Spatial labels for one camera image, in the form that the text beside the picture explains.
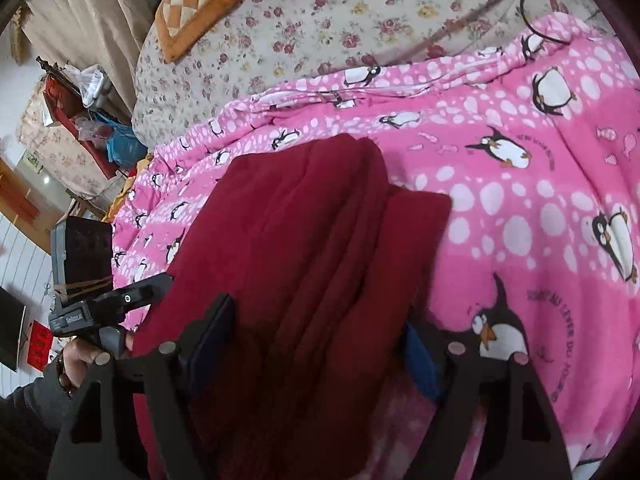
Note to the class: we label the person's left hand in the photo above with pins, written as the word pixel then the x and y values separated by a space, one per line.
pixel 75 362

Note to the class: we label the dark red cloth garment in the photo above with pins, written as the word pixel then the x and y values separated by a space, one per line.
pixel 310 270

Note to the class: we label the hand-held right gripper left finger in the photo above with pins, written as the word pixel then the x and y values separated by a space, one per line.
pixel 215 342

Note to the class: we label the beige curtain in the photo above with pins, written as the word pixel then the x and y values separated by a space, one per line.
pixel 95 15

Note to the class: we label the red chair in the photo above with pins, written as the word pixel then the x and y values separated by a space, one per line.
pixel 75 115

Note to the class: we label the floral covered cabinet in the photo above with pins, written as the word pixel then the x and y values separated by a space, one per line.
pixel 55 145

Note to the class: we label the person's left forearm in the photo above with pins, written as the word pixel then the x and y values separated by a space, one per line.
pixel 25 425

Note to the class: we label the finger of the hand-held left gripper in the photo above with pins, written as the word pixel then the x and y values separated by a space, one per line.
pixel 150 290

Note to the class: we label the yellow cloth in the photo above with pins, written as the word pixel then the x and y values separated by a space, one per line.
pixel 131 185

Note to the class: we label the floral bed sheet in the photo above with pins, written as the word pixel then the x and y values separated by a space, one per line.
pixel 325 15

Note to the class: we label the blue plastic bag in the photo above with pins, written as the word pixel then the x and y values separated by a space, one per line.
pixel 122 142

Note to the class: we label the orange checked pillow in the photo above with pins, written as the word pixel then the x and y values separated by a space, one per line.
pixel 200 5

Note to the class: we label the black screen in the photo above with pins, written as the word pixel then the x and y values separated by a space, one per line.
pixel 11 330

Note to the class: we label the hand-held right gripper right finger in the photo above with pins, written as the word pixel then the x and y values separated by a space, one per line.
pixel 424 367

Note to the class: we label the pink penguin printed blanket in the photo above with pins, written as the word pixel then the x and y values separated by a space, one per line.
pixel 540 240

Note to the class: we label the red paper decoration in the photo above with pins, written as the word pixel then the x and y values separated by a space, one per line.
pixel 40 345

